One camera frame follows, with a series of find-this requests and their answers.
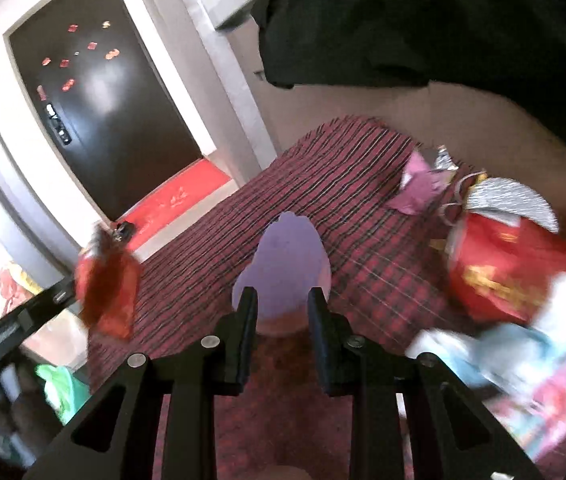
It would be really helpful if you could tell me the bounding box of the red snack bag silver lining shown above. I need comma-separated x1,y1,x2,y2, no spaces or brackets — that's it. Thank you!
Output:
442,177,566,326

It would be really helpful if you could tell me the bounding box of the red door mat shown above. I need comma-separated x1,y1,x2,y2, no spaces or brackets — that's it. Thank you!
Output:
122,157,240,256

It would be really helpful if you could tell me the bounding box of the pink wrapper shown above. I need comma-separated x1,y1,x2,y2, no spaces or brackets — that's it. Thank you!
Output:
388,150,456,217

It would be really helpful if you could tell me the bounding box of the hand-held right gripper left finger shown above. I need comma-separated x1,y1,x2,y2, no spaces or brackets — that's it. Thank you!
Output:
23,286,259,480

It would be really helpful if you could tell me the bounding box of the brown sofa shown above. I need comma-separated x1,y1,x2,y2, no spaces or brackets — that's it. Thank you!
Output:
227,25,566,241

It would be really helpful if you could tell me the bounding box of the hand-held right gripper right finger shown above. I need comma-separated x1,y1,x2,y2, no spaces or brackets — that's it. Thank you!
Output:
307,286,559,480

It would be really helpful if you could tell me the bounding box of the silver foil wrapper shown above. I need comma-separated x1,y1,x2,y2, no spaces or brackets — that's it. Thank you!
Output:
415,145,460,173

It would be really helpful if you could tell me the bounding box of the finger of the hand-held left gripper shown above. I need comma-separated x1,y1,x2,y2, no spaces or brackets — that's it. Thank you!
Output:
20,277,80,326

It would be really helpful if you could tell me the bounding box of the white and blue packet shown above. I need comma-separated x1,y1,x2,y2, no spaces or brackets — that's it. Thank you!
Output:
407,322,554,392

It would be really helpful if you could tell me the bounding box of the black door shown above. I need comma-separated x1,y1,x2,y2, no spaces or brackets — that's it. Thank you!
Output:
5,0,203,222

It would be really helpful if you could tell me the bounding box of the lavender plastic wrapper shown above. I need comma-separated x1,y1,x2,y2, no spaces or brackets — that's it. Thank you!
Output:
232,212,334,337

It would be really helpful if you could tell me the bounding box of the red and yellow bag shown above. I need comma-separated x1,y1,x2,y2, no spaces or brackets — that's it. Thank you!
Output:
0,260,44,312

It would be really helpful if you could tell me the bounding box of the small red wrapper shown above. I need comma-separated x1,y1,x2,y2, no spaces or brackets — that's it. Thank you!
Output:
74,225,140,340

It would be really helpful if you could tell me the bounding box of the green plastic bag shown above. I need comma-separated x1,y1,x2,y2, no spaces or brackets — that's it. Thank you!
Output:
35,364,92,426

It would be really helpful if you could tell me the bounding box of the door lock handle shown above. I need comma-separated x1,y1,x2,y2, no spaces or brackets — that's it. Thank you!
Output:
43,102,74,147

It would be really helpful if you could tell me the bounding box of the black cloth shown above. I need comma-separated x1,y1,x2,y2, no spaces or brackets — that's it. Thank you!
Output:
250,0,566,161

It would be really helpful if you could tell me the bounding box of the colourful printed packet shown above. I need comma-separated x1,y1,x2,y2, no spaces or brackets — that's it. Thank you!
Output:
488,350,566,462

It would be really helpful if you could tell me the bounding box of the group of red door stickers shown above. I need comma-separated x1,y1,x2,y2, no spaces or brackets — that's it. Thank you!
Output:
37,0,121,102

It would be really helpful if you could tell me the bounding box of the red plaid blanket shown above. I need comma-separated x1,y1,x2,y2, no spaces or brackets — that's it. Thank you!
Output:
87,116,560,480

